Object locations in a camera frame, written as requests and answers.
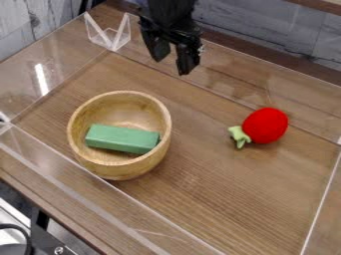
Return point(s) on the black table leg bracket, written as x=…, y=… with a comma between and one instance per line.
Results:
x=52, y=238

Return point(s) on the clear acrylic tray walls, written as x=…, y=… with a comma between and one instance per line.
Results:
x=213, y=200

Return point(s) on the green rectangular block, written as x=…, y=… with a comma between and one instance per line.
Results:
x=124, y=139

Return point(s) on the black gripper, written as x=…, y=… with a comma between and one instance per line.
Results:
x=168, y=24

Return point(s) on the red plush strawberry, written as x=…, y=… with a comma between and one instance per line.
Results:
x=264, y=127

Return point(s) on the wooden bowl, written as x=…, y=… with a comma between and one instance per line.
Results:
x=122, y=109

